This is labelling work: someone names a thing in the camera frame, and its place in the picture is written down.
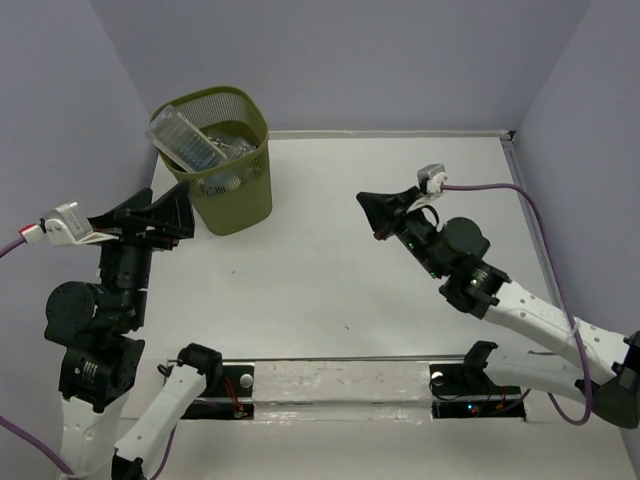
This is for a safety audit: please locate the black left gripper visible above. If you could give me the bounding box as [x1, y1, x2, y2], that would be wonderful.
[89, 174, 200, 321]

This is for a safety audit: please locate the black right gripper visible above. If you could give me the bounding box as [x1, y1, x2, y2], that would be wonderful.
[356, 185, 446, 279]

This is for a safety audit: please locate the Pocari Sweat blue bottle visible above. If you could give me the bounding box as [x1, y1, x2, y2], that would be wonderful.
[200, 172, 251, 197]

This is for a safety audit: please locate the large ribbed clear bottle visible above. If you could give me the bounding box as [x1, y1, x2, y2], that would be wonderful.
[145, 105, 227, 173]

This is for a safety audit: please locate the silver cap clear bottle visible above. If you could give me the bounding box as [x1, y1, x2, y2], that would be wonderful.
[208, 131, 256, 161]

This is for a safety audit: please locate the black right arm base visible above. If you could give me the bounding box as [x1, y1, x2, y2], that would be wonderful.
[429, 363, 526, 420]

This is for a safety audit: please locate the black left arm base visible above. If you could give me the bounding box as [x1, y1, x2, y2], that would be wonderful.
[182, 363, 254, 421]

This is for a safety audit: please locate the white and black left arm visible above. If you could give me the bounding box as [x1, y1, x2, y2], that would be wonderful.
[41, 183, 223, 479]

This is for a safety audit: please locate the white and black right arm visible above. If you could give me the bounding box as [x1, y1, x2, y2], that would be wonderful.
[356, 187, 639, 429]

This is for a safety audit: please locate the olive green mesh bin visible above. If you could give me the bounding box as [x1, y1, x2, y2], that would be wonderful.
[149, 86, 273, 236]

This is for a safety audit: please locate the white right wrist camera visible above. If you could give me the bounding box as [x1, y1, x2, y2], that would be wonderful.
[407, 164, 448, 213]

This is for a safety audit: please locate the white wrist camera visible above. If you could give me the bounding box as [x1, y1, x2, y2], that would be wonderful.
[19, 201, 116, 247]
[407, 164, 448, 213]

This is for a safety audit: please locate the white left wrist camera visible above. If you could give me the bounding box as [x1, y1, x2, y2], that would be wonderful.
[19, 201, 116, 247]

